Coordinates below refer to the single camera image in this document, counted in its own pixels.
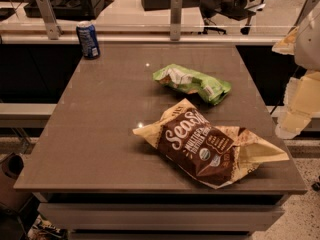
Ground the left metal glass bracket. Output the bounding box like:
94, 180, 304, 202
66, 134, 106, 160
35, 0, 62, 40

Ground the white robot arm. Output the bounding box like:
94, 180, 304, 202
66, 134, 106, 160
272, 11, 320, 139

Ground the brown bin at left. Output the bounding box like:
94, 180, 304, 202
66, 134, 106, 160
0, 153, 31, 214

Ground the green chip bag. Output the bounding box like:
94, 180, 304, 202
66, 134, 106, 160
152, 64, 231, 105

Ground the black office chair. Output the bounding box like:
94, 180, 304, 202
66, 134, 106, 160
199, 0, 303, 36

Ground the white drawer front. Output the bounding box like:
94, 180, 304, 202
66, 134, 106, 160
38, 203, 284, 232

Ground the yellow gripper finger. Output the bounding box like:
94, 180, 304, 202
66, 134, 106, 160
272, 27, 298, 55
275, 71, 320, 139

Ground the brown sea salt chip bag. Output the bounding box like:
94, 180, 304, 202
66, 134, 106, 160
133, 99, 289, 189

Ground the blue pepsi can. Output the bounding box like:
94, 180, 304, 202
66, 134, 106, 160
76, 21, 100, 59

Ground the black tray on counter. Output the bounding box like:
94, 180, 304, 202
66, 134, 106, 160
23, 0, 114, 21

